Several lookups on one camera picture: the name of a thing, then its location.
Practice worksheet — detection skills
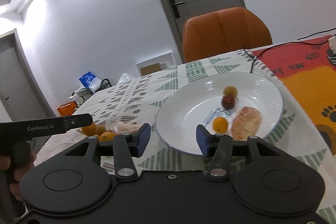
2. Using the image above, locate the green-brown round fruit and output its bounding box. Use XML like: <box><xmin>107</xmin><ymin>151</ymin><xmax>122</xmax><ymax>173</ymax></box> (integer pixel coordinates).
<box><xmin>96</xmin><ymin>124</ymin><xmax>106</xmax><ymax>136</ymax></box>

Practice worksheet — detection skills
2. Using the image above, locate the orange paper bag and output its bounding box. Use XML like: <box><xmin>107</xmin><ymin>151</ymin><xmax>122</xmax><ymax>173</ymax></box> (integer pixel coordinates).
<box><xmin>57</xmin><ymin>101</ymin><xmax>78</xmax><ymax>117</ymax></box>

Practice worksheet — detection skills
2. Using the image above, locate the peeled pomelo segment front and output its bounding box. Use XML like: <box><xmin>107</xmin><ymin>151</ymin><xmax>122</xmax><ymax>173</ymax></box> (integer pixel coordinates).
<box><xmin>231</xmin><ymin>106</ymin><xmax>262</xmax><ymax>141</ymax></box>

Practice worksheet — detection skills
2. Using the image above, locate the black cable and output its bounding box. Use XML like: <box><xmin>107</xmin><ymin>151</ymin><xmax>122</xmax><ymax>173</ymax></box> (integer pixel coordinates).
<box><xmin>243</xmin><ymin>27</ymin><xmax>336</xmax><ymax>74</ymax></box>

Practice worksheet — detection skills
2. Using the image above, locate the small red apple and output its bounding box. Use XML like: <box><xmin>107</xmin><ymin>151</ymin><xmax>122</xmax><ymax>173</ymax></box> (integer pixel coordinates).
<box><xmin>222</xmin><ymin>96</ymin><xmax>235</xmax><ymax>110</ymax></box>

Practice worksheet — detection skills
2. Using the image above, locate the red orange cartoon mat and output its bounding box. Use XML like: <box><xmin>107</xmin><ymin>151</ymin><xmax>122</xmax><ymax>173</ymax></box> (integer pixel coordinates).
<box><xmin>252</xmin><ymin>35</ymin><xmax>335</xmax><ymax>160</ymax></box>

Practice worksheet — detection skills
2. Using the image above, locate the small tangerine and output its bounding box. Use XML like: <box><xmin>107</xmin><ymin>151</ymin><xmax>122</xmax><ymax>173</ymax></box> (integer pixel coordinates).
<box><xmin>213</xmin><ymin>117</ymin><xmax>228</xmax><ymax>135</ymax></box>

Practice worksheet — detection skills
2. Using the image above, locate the small green-brown fruit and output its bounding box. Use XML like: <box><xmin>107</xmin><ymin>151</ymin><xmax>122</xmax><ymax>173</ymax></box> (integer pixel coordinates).
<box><xmin>223</xmin><ymin>86</ymin><xmax>238</xmax><ymax>98</ymax></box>

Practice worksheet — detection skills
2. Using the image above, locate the clear plastic bag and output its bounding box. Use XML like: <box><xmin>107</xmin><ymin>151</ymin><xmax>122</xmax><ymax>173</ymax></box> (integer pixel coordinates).
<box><xmin>117</xmin><ymin>73</ymin><xmax>135</xmax><ymax>85</ymax></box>

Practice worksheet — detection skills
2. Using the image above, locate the large orange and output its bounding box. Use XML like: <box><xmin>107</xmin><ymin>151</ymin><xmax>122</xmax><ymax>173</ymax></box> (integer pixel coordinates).
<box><xmin>81</xmin><ymin>123</ymin><xmax>96</xmax><ymax>136</ymax></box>
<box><xmin>99</xmin><ymin>131</ymin><xmax>117</xmax><ymax>141</ymax></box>

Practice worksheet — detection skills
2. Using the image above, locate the orange leather chair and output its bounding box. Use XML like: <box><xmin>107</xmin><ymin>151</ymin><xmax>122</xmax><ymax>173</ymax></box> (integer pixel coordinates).
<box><xmin>182</xmin><ymin>7</ymin><xmax>272</xmax><ymax>62</ymax></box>

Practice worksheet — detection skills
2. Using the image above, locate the person's left hand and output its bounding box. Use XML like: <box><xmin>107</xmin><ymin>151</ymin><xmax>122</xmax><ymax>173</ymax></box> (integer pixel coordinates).
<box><xmin>1</xmin><ymin>150</ymin><xmax>36</xmax><ymax>203</ymax></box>

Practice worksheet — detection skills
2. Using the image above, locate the white power adapter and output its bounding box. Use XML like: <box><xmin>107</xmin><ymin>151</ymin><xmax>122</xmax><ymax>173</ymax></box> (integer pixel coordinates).
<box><xmin>328</xmin><ymin>35</ymin><xmax>336</xmax><ymax>55</ymax></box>

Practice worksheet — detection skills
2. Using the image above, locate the patterned white tablecloth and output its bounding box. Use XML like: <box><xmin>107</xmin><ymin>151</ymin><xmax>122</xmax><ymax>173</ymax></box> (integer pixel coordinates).
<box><xmin>34</xmin><ymin>49</ymin><xmax>336</xmax><ymax>224</ymax></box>

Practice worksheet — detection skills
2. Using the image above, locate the black door handle lock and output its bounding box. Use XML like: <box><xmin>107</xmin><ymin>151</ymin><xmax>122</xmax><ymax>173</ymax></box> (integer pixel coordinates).
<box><xmin>169</xmin><ymin>0</ymin><xmax>185</xmax><ymax>19</ymax></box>

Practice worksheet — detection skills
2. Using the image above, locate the white ceramic plate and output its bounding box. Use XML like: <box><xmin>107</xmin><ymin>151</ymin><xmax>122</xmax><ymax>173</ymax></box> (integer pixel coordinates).
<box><xmin>155</xmin><ymin>72</ymin><xmax>284</xmax><ymax>156</ymax></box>

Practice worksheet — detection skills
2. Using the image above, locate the black metal rack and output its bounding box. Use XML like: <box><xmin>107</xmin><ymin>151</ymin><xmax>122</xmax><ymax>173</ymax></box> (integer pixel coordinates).
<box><xmin>69</xmin><ymin>79</ymin><xmax>112</xmax><ymax>107</ymax></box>

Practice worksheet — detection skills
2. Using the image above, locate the peeled pomelo segment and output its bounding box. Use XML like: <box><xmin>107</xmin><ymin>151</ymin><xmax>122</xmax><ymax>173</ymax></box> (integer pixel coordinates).
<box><xmin>231</xmin><ymin>106</ymin><xmax>262</xmax><ymax>141</ymax></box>
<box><xmin>113</xmin><ymin>122</ymin><xmax>139</xmax><ymax>135</ymax></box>

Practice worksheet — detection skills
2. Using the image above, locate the blue plastic bag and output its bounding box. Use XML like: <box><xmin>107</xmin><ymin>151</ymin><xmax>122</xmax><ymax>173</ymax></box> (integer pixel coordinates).
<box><xmin>79</xmin><ymin>72</ymin><xmax>101</xmax><ymax>93</ymax></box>

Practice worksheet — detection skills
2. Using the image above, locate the peeled pomelo segment back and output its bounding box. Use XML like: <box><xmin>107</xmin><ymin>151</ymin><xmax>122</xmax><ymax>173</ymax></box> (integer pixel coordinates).
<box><xmin>113</xmin><ymin>122</ymin><xmax>139</xmax><ymax>135</ymax></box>

